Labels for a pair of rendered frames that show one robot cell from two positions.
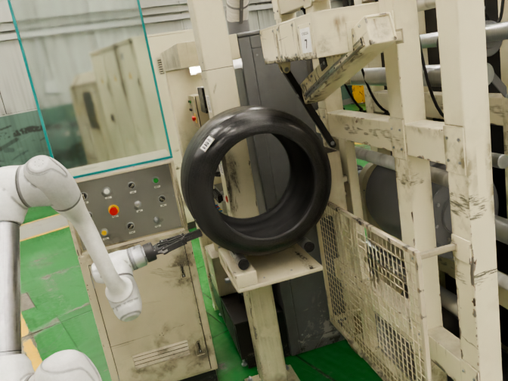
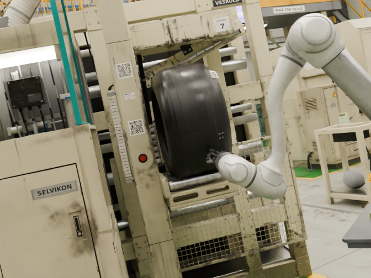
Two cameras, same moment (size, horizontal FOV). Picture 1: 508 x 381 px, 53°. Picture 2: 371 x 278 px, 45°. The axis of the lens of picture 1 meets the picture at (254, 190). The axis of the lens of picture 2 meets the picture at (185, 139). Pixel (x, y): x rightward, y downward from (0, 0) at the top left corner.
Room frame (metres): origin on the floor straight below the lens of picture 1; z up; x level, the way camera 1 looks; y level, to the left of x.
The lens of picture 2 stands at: (1.90, 2.36, 1.23)
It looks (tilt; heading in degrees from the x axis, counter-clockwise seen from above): 3 degrees down; 274
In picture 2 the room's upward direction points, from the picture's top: 12 degrees counter-clockwise
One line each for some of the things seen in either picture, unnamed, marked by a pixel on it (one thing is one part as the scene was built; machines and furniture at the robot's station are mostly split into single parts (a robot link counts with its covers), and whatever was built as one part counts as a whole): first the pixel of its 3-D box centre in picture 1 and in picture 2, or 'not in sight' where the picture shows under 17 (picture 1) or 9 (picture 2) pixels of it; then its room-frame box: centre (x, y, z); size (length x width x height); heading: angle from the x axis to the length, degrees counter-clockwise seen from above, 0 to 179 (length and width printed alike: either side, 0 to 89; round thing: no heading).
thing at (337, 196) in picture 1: (320, 181); (143, 154); (2.36, -0.33, 1.05); 0.20 x 0.15 x 0.30; 13
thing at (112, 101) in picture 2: not in sight; (120, 136); (2.38, 0.12, 1.19); 0.05 x 0.04 x 0.48; 103
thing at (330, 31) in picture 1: (313, 38); (179, 33); (2.01, -0.32, 1.71); 0.61 x 0.25 x 0.15; 13
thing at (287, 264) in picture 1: (268, 264); (199, 194); (2.06, -0.01, 0.80); 0.37 x 0.36 x 0.02; 103
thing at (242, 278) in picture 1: (236, 264); (202, 191); (2.03, 0.13, 0.84); 0.36 x 0.09 x 0.06; 13
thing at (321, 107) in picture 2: not in sight; (337, 123); (0.05, -4.73, 0.62); 0.91 x 0.58 x 1.25; 30
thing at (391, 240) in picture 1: (364, 295); (229, 202); (1.91, -0.38, 0.65); 0.90 x 0.02 x 0.70; 13
